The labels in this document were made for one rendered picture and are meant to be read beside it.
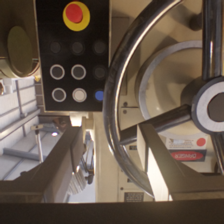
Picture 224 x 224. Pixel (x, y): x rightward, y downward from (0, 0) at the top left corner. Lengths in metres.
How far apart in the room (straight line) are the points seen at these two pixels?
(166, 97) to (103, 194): 0.42
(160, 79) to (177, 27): 0.18
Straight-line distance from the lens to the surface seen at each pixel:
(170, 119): 0.27
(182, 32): 0.50
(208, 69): 0.29
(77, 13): 0.34
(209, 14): 0.27
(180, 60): 0.37
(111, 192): 0.63
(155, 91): 0.36
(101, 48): 0.35
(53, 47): 0.37
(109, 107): 0.22
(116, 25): 0.46
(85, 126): 0.53
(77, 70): 0.35
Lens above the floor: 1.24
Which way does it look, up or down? 17 degrees up
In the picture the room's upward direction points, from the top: 179 degrees counter-clockwise
